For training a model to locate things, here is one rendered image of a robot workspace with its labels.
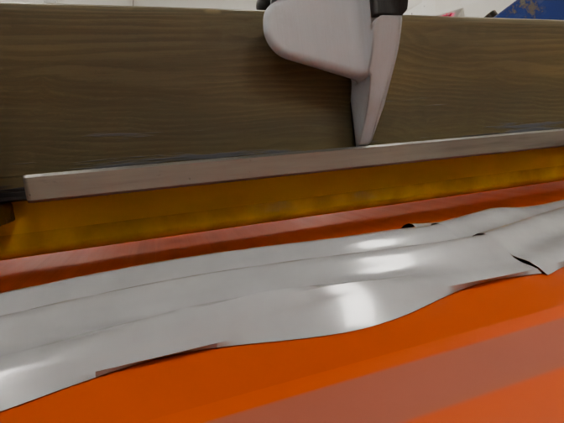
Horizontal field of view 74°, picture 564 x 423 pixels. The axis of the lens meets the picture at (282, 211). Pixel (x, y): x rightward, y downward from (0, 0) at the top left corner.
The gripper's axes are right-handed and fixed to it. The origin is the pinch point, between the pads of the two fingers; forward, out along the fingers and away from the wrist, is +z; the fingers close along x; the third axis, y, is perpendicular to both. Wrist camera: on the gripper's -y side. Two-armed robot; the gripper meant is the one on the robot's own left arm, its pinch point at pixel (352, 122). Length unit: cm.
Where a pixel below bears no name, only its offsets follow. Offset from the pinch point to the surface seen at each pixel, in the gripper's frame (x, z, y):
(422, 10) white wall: -242, -97, -200
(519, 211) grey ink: 6.0, 4.8, -4.8
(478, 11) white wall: -187, -77, -200
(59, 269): 1.3, 5.3, 14.7
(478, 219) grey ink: 6.6, 4.7, -1.9
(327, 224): 0.4, 5.3, 2.0
